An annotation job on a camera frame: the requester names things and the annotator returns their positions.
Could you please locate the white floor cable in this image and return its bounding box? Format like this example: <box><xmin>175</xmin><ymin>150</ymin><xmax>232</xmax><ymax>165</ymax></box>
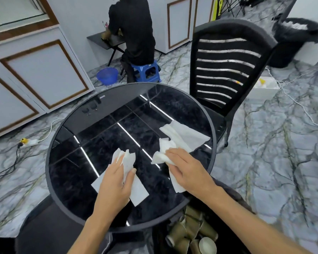
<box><xmin>265</xmin><ymin>66</ymin><xmax>318</xmax><ymax>133</ymax></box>
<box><xmin>37</xmin><ymin>117</ymin><xmax>65</xmax><ymax>143</ymax></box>

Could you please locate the round black glass table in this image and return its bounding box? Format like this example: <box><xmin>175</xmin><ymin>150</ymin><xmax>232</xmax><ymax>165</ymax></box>
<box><xmin>45</xmin><ymin>82</ymin><xmax>218</xmax><ymax>233</ymax></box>

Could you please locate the blue plastic stool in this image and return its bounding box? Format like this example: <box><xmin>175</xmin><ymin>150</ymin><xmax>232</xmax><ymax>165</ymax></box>
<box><xmin>130</xmin><ymin>60</ymin><xmax>162</xmax><ymax>83</ymax></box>

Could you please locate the white service counter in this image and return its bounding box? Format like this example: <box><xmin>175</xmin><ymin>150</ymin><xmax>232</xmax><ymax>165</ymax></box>
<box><xmin>285</xmin><ymin>0</ymin><xmax>318</xmax><ymax>66</ymax></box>

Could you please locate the white brown-trimmed display cabinet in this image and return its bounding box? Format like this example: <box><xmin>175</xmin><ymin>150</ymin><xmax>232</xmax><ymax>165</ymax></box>
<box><xmin>0</xmin><ymin>0</ymin><xmax>95</xmax><ymax>142</ymax></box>
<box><xmin>148</xmin><ymin>0</ymin><xmax>216</xmax><ymax>54</ymax></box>

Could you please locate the black trash bin with liner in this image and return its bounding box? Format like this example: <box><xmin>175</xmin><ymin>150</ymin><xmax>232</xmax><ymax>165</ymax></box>
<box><xmin>268</xmin><ymin>17</ymin><xmax>318</xmax><ymax>69</ymax></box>
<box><xmin>151</xmin><ymin>177</ymin><xmax>256</xmax><ymax>254</ymax></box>

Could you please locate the yellow black pressure washer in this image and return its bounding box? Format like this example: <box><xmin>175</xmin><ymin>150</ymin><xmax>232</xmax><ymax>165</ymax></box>
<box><xmin>211</xmin><ymin>0</ymin><xmax>225</xmax><ymax>22</ymax></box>

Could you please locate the person's left hand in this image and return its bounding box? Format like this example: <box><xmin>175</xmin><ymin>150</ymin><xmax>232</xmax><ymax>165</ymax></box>
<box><xmin>91</xmin><ymin>153</ymin><xmax>137</xmax><ymax>220</ymax></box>

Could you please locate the blue plastic basin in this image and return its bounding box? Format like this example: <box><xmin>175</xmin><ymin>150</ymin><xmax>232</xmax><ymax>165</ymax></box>
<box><xmin>96</xmin><ymin>67</ymin><xmax>119</xmax><ymax>86</ymax></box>

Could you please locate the small black folding table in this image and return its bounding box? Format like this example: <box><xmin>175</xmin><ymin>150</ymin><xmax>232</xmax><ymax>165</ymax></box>
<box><xmin>87</xmin><ymin>32</ymin><xmax>126</xmax><ymax>67</ymax></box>

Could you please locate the black floor cable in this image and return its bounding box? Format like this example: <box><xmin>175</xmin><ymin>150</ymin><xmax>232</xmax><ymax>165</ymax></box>
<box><xmin>0</xmin><ymin>146</ymin><xmax>22</xmax><ymax>182</ymax></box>

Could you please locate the white foam box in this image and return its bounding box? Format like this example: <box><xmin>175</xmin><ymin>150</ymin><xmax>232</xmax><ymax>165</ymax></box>
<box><xmin>247</xmin><ymin>76</ymin><xmax>281</xmax><ymax>101</ymax></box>

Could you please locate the person's right forearm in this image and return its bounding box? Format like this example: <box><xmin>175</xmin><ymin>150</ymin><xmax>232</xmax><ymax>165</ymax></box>
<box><xmin>201</xmin><ymin>185</ymin><xmax>312</xmax><ymax>254</ymax></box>

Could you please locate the black folding camp chair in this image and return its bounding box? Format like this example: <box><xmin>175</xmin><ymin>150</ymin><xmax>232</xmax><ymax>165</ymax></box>
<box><xmin>222</xmin><ymin>0</ymin><xmax>255</xmax><ymax>18</ymax></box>

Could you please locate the person's right hand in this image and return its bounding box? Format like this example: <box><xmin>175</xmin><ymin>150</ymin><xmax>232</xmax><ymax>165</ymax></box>
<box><xmin>165</xmin><ymin>147</ymin><xmax>221</xmax><ymax>202</ymax></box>

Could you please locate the black plastic chair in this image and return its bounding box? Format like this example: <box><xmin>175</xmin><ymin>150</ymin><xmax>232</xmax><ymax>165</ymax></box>
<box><xmin>14</xmin><ymin>195</ymin><xmax>149</xmax><ymax>254</ymax></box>
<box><xmin>189</xmin><ymin>19</ymin><xmax>278</xmax><ymax>147</ymax></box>

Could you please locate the white power strip yellow plug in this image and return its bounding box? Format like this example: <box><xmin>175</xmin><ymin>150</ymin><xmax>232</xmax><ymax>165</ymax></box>
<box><xmin>18</xmin><ymin>138</ymin><xmax>40</xmax><ymax>149</ymax></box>

